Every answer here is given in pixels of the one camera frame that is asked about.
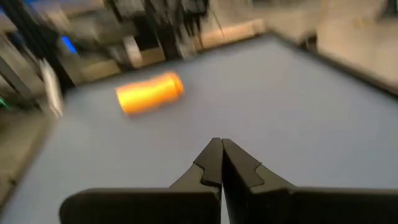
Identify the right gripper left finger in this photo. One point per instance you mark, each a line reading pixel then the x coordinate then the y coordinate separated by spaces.
pixel 186 202

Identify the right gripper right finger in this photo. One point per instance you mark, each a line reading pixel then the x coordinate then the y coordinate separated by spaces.
pixel 264 205

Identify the orange microfibre towel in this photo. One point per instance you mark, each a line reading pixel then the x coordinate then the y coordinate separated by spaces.
pixel 149 93

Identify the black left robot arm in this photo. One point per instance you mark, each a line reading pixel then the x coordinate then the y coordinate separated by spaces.
pixel 174 18

